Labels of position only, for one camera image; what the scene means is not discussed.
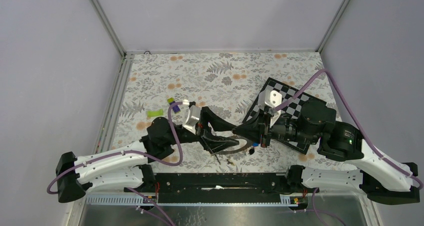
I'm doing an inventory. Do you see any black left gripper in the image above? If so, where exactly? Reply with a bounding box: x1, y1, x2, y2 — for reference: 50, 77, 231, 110
167, 108, 240, 153

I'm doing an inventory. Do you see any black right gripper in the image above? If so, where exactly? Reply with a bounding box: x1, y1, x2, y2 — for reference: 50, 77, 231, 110
232, 106, 319, 147

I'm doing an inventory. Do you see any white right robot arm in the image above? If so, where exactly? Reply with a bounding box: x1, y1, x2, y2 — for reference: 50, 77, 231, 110
233, 89, 420, 205

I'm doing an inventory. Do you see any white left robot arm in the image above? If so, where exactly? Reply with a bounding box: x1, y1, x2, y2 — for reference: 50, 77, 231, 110
46, 101, 238, 203

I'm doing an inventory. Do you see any black white chessboard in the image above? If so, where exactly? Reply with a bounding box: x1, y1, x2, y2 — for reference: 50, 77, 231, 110
242, 77, 327, 123

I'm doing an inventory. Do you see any purple yellow marker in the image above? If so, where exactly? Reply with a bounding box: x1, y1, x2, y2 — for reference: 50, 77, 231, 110
167, 97, 175, 105

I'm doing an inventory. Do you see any green marker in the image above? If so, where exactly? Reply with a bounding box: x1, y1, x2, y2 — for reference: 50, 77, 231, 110
146, 109, 164, 118

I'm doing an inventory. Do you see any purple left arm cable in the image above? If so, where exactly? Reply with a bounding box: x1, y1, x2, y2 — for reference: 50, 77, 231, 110
46, 101, 200, 226

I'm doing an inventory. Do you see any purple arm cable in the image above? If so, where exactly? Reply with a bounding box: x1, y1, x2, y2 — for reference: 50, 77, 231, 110
46, 101, 200, 226
268, 69, 420, 186

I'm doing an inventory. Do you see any black front rail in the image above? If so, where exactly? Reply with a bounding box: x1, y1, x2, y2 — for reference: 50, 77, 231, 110
135, 173, 310, 194

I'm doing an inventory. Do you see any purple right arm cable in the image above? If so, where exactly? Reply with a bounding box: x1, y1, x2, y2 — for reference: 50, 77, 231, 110
268, 69, 420, 186

